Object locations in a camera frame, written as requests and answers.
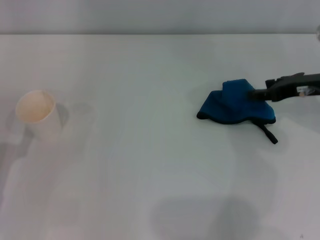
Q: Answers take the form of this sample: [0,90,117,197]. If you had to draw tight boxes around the blue rag with black trim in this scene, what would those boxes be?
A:
[195,78,279,145]

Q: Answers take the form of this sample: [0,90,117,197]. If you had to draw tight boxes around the white paper cup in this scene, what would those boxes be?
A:
[15,89,63,142]

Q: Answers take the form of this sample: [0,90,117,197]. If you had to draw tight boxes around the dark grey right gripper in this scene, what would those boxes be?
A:
[248,72,320,103]

